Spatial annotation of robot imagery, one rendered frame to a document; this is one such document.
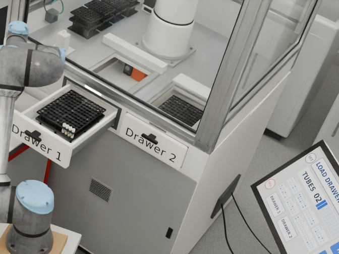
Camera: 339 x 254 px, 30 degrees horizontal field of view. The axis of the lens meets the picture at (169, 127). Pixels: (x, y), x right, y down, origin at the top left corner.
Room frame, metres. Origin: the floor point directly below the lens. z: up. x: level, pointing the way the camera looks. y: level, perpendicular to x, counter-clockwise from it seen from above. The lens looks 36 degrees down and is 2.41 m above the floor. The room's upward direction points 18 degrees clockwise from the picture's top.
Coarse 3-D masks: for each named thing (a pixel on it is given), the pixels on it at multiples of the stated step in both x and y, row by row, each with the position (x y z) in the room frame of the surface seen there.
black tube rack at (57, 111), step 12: (60, 96) 2.04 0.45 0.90; (72, 96) 2.06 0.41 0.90; (48, 108) 1.94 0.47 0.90; (60, 108) 1.96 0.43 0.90; (72, 108) 2.03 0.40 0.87; (84, 108) 2.02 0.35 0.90; (96, 108) 2.04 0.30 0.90; (48, 120) 1.90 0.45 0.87; (60, 120) 1.90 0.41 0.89; (72, 120) 1.95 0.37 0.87; (84, 120) 1.97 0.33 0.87; (96, 120) 2.00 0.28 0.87; (60, 132) 1.86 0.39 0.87; (84, 132) 1.95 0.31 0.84
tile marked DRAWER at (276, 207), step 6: (276, 192) 1.73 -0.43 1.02; (270, 198) 1.72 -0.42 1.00; (276, 198) 1.71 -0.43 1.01; (270, 204) 1.69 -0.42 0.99; (276, 204) 1.69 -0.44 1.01; (282, 204) 1.68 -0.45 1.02; (270, 210) 1.67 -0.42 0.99; (276, 210) 1.66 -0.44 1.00; (282, 210) 1.66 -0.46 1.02; (276, 216) 1.64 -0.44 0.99
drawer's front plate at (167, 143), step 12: (132, 120) 2.01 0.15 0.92; (120, 132) 2.02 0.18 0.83; (144, 132) 1.99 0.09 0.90; (156, 132) 1.97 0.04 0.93; (144, 144) 1.98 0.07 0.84; (168, 144) 1.95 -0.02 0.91; (180, 144) 1.94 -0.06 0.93; (156, 156) 1.96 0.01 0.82; (168, 156) 1.95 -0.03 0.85; (180, 156) 1.93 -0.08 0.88
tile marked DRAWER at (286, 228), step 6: (288, 216) 1.63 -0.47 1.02; (276, 222) 1.62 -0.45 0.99; (282, 222) 1.61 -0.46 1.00; (288, 222) 1.61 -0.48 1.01; (282, 228) 1.59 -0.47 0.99; (288, 228) 1.58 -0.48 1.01; (294, 228) 1.58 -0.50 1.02; (282, 234) 1.57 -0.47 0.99; (288, 234) 1.56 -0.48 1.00; (294, 234) 1.56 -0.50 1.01; (288, 240) 1.54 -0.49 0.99
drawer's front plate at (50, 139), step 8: (16, 112) 1.82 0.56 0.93; (16, 120) 1.81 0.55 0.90; (24, 120) 1.80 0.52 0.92; (32, 120) 1.80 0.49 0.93; (16, 128) 1.81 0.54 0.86; (24, 128) 1.80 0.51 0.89; (32, 128) 1.79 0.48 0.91; (40, 128) 1.78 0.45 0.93; (16, 136) 1.81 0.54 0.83; (24, 136) 1.79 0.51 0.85; (40, 136) 1.77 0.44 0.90; (48, 136) 1.76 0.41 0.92; (56, 136) 1.76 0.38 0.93; (32, 144) 1.78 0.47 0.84; (40, 144) 1.77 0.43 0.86; (48, 144) 1.76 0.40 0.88; (56, 144) 1.75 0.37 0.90; (64, 144) 1.74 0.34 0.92; (40, 152) 1.77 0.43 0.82; (48, 152) 1.76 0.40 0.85; (56, 152) 1.75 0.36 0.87; (64, 152) 1.74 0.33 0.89; (56, 160) 1.74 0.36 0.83; (64, 160) 1.73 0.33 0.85
